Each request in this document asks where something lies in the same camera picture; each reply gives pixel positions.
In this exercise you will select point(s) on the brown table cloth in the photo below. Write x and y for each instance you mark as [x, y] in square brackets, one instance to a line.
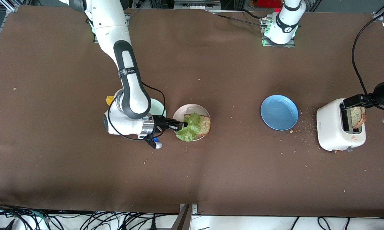
[211, 179]

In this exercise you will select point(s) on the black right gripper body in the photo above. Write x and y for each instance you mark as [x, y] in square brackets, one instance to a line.
[161, 123]

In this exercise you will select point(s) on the green lettuce leaf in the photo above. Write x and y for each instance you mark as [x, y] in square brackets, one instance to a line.
[192, 123]

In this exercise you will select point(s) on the blue plate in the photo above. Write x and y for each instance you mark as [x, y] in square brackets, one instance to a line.
[279, 112]

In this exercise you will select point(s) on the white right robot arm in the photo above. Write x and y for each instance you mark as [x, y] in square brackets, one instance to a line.
[109, 25]

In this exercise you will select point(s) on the red box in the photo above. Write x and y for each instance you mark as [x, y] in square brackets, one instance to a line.
[268, 3]

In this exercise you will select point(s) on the yellow mustard squeeze bottle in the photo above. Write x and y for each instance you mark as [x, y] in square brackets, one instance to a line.
[109, 99]

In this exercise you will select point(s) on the white power strip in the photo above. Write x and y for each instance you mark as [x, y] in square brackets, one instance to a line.
[196, 4]

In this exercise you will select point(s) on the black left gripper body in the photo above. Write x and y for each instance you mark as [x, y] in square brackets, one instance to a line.
[382, 91]

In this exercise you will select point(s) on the brown bread slice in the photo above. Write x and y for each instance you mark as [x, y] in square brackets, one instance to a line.
[206, 125]
[357, 116]

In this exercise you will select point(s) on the white two-slot toaster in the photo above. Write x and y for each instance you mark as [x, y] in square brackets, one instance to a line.
[330, 127]

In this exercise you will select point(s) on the beige plate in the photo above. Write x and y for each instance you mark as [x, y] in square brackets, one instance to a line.
[192, 108]

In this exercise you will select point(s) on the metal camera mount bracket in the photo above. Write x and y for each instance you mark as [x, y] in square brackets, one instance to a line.
[184, 220]

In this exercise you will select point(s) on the mint green plate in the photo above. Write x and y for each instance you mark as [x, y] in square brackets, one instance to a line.
[158, 107]

